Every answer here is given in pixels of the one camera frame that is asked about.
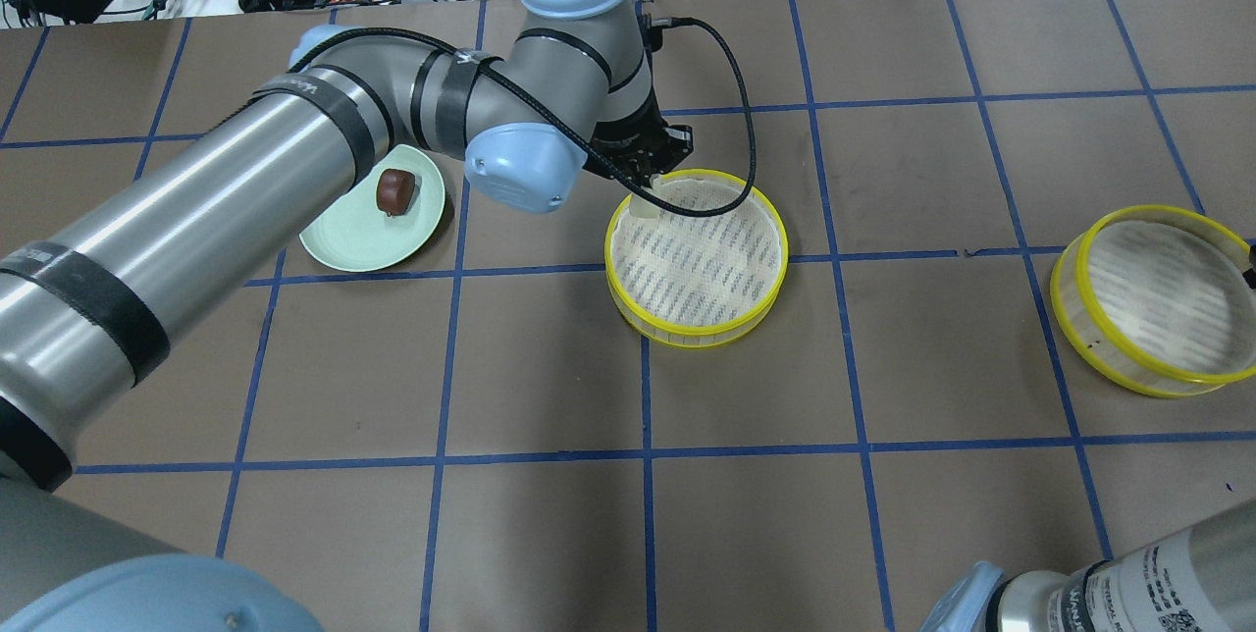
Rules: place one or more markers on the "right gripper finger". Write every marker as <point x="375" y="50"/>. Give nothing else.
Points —
<point x="1250" y="272"/>

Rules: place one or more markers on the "side yellow bamboo steamer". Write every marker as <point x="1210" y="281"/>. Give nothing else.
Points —
<point x="1153" y="298"/>

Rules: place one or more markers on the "white bun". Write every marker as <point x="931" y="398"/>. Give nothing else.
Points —
<point x="645" y="208"/>

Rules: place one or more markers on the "brown bun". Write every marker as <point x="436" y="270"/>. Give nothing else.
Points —
<point x="395" y="192"/>

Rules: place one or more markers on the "mint green plate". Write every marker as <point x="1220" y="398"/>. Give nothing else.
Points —
<point x="353" y="236"/>

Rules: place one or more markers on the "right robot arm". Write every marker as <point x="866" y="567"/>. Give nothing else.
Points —
<point x="1198" y="579"/>

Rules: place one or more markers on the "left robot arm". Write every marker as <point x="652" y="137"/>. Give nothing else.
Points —
<point x="93" y="311"/>

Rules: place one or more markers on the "centre yellow bamboo steamer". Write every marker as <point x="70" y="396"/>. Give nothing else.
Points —
<point x="695" y="283"/>

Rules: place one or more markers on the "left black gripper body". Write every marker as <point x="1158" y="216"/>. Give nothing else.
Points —
<point x="628" y="143"/>

